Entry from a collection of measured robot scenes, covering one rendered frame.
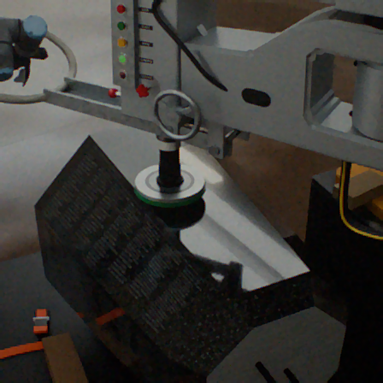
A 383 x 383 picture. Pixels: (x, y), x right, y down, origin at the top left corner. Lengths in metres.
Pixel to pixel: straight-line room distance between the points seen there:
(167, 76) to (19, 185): 2.29
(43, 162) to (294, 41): 2.79
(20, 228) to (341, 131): 2.30
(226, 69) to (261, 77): 0.10
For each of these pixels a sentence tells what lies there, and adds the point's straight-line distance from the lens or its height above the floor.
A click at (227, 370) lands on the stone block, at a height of 0.67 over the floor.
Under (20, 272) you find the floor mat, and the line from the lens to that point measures 3.39.
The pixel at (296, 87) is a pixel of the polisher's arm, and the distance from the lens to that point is 1.76.
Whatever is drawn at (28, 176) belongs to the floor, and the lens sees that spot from 4.18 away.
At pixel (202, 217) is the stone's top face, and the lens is 2.16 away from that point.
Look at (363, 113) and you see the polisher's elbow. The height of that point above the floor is 1.35.
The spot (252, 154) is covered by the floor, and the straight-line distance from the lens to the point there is 4.30.
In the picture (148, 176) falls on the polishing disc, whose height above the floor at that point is 0.93.
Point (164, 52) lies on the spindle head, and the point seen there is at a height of 1.40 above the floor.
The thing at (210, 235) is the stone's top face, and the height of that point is 0.87.
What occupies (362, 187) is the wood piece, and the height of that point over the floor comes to 0.83.
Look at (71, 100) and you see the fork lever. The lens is 2.25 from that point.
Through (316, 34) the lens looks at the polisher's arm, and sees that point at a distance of 1.69.
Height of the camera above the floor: 2.07
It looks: 32 degrees down
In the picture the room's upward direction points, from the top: straight up
